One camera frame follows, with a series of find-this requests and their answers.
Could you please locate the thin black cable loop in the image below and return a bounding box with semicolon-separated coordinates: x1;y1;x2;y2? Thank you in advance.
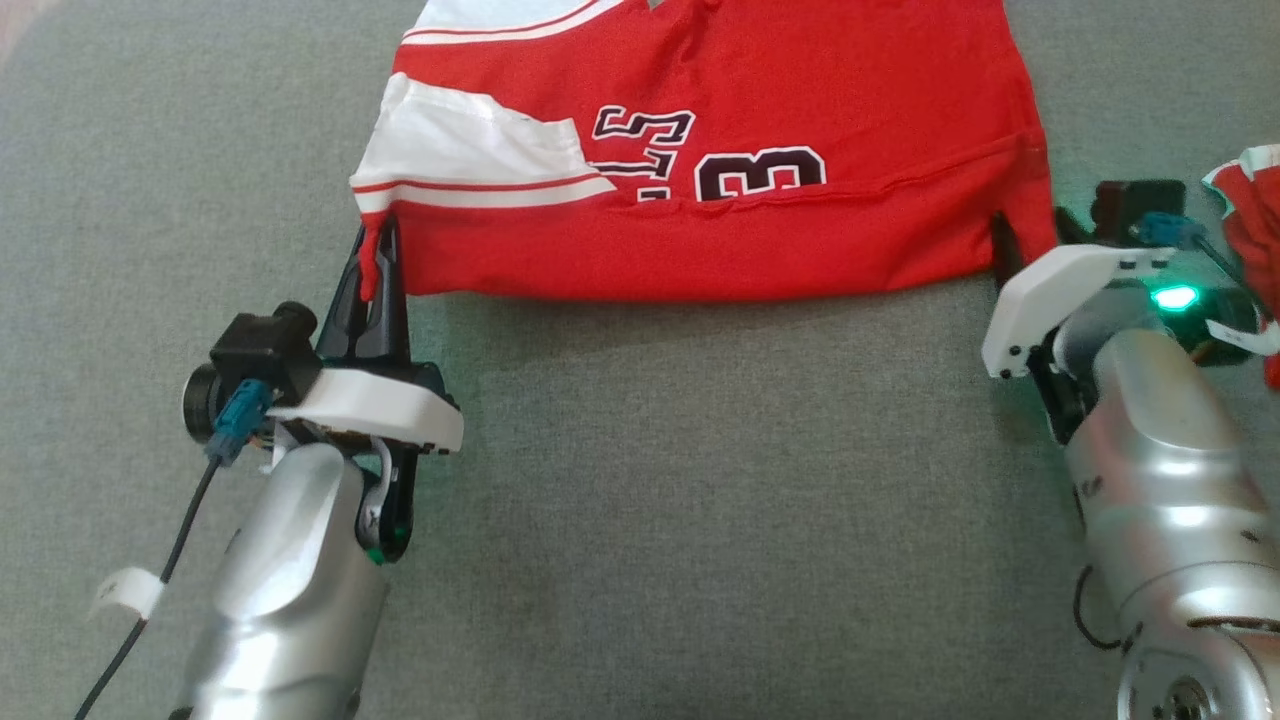
1073;565;1127;651

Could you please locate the red basketball jersey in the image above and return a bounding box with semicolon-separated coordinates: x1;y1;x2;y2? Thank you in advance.
350;0;1059;303
1203;145;1280;391

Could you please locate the black cable with teal plug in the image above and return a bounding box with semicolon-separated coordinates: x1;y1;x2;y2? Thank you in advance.
75;380;273;720
1140;212;1251;293

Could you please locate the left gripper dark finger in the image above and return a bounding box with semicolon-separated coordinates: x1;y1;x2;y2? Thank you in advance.
315;225;379;363
372;213;414;367

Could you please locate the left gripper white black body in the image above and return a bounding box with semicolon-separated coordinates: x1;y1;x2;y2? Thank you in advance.
268;345;464;456

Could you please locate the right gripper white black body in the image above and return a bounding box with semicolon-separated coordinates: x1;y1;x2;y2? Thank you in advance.
982;243;1177;380

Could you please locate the white tape tag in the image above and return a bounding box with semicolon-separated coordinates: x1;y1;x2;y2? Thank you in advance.
88;567;165;622
1206;319;1280;357

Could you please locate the grey fabric sofa seat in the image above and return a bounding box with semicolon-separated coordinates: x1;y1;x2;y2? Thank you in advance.
0;0;1280;720

